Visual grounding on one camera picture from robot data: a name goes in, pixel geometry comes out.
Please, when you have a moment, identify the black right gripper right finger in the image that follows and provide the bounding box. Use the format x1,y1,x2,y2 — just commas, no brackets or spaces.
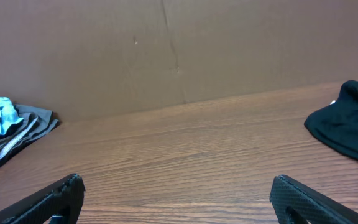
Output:
270,175,358,224

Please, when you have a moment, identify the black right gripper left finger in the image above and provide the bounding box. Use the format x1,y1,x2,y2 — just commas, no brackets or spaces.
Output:
0,174,85,224

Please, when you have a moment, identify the folded grey shirt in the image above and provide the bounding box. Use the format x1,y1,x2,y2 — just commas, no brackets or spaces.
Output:
0,104,60,167

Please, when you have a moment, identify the black shirt at right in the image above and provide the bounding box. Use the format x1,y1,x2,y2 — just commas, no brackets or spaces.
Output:
304,80,358,161

